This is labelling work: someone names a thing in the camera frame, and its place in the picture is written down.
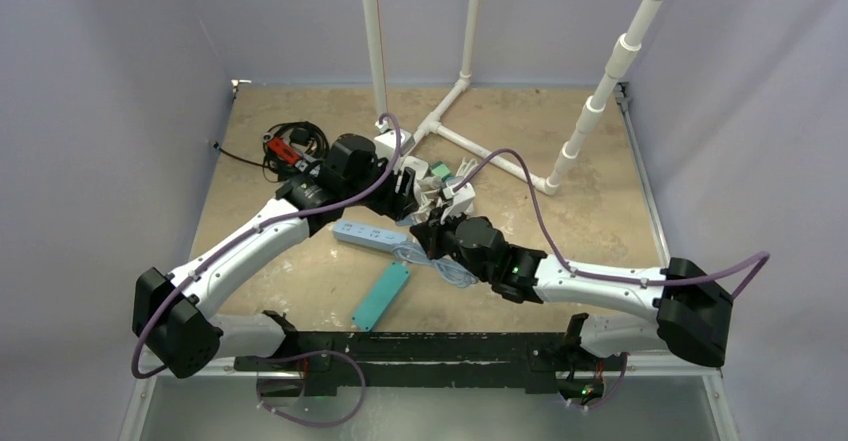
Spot light blue cord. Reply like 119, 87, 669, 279
390, 239, 480, 290

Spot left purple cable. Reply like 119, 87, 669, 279
129, 111, 405, 429

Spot silver adjustable wrench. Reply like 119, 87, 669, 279
288, 150, 326, 176

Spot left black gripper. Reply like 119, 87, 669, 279
343, 150, 414, 218

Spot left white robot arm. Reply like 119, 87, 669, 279
131, 130, 417, 379

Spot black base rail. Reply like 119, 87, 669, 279
234, 331, 626, 396

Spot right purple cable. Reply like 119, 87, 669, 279
450, 147, 772, 413

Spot black coiled cable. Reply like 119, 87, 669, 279
208, 122, 332, 184

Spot white plug adapter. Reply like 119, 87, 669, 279
402, 156, 430, 177

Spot purple cable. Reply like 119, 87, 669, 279
450, 147, 772, 413
129, 111, 405, 429

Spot white cord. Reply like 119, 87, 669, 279
413, 156, 482, 224

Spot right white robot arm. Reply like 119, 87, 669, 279
410, 215, 734, 368

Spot teal rectangular box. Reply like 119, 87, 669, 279
351, 262, 410, 332

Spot white PVC pipe frame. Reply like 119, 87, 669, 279
357, 0, 690, 195

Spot green plug adapter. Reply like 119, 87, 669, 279
430, 162, 452, 180

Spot light blue power strip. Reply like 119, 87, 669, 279
332, 220, 409, 253

